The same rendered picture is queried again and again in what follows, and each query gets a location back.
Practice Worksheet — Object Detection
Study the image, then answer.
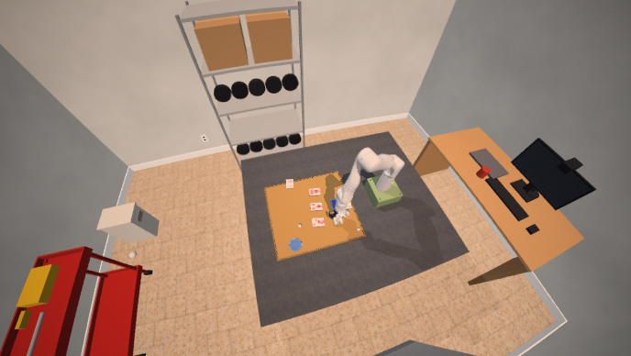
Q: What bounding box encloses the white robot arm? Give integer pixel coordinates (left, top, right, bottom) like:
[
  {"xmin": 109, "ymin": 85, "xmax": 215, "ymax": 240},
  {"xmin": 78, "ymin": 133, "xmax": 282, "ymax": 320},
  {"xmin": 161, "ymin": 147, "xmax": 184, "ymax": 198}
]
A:
[{"xmin": 335, "ymin": 148, "xmax": 404, "ymax": 218}]

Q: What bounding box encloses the blue round disc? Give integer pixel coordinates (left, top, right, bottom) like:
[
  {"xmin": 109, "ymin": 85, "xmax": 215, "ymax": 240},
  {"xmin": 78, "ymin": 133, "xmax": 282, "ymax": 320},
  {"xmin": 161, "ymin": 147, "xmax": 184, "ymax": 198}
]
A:
[{"xmin": 289, "ymin": 239, "xmax": 302, "ymax": 251}]

